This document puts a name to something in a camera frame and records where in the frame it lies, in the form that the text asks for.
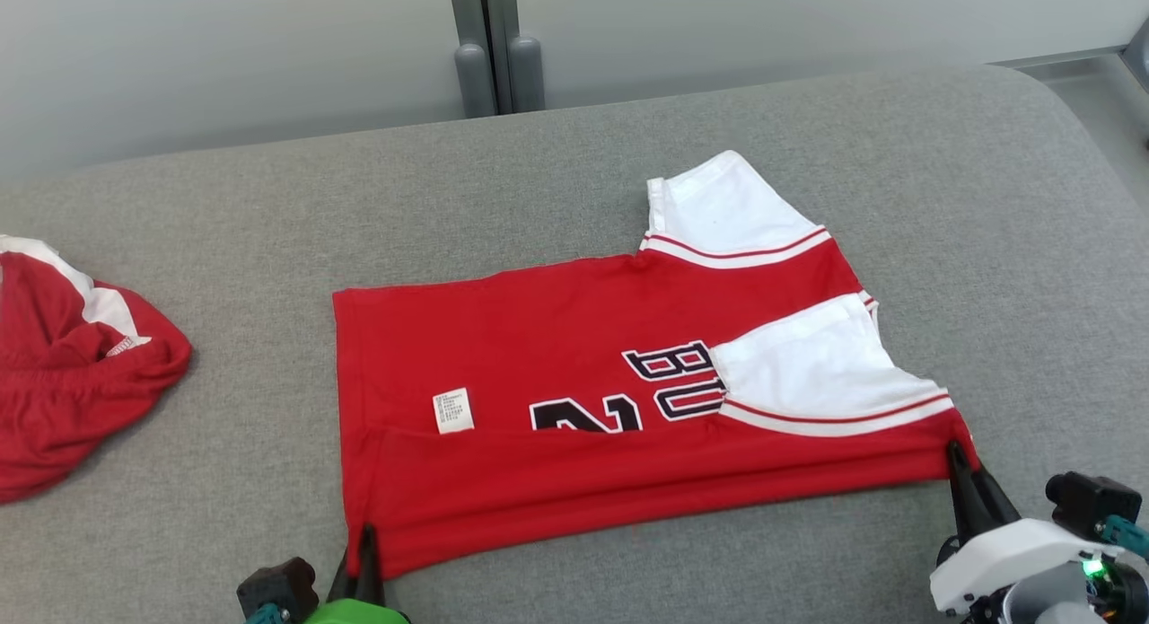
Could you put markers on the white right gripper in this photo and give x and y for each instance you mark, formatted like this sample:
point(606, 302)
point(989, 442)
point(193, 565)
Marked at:
point(1014, 561)

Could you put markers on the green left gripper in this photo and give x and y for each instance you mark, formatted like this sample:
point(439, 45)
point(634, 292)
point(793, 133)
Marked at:
point(355, 613)

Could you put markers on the red white basketball jersey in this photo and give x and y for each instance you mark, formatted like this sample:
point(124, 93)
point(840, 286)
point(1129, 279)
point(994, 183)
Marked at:
point(556, 337)

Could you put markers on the red basketball shorts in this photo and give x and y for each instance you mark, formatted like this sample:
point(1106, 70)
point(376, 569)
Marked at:
point(63, 382)

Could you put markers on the grey fabric sofa cushion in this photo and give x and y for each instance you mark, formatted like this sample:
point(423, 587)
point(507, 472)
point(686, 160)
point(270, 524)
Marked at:
point(574, 202)

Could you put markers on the teal left camera connector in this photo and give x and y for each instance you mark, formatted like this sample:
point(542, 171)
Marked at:
point(265, 615)

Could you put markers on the teal camera connector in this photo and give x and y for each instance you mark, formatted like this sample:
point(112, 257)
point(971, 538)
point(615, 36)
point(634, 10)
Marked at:
point(265, 615)
point(1127, 534)

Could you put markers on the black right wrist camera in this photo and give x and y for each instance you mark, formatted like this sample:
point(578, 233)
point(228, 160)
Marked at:
point(1091, 503)

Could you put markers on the teal right camera connector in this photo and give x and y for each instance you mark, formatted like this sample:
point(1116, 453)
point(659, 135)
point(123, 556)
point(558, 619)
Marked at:
point(1127, 534)

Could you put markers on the grey metal floor rail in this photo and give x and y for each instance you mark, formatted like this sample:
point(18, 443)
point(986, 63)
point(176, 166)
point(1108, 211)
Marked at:
point(1077, 57)

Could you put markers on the grey cylinder post foot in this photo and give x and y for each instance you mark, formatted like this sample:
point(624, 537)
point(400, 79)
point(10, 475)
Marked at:
point(526, 74)
point(475, 81)

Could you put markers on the grey metal partition post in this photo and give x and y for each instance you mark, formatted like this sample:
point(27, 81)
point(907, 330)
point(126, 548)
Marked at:
point(489, 13)

